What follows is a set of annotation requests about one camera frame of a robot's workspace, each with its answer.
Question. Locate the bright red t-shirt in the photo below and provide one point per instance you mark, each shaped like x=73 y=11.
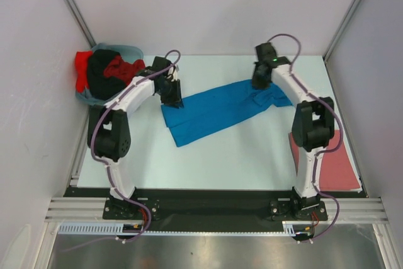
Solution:
x=81 y=66

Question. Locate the aluminium corner post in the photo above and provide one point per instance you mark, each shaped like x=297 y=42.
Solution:
x=80 y=21
x=343 y=26

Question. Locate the black t-shirt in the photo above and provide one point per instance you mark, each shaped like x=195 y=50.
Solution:
x=103 y=87

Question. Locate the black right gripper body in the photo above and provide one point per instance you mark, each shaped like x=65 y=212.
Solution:
x=257 y=80

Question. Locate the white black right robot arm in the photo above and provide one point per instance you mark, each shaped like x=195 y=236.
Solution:
x=312 y=127

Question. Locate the white slotted cable duct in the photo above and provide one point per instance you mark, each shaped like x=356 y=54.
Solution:
x=122 y=229

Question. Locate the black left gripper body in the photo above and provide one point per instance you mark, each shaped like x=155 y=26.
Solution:
x=170 y=95

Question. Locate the grey t-shirt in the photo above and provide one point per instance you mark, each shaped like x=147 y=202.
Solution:
x=87 y=98

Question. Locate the aluminium corner post right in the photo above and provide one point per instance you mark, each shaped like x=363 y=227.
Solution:
x=343 y=26

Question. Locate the blue t-shirt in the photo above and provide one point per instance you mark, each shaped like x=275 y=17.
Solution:
x=219 y=108

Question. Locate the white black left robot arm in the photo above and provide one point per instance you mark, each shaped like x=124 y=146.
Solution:
x=109 y=136

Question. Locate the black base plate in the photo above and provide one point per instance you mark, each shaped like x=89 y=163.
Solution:
x=210 y=210

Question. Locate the aluminium front rail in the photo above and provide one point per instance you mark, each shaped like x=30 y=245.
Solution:
x=351 y=210

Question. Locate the dark red t-shirt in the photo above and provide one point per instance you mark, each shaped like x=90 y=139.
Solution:
x=122 y=70

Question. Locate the grey plastic basket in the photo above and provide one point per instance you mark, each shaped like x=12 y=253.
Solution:
x=128 y=53

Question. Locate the folded pink t-shirt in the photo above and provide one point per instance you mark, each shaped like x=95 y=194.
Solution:
x=337 y=173

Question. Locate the aluminium corner post left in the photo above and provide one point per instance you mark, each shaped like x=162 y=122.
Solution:
x=80 y=21

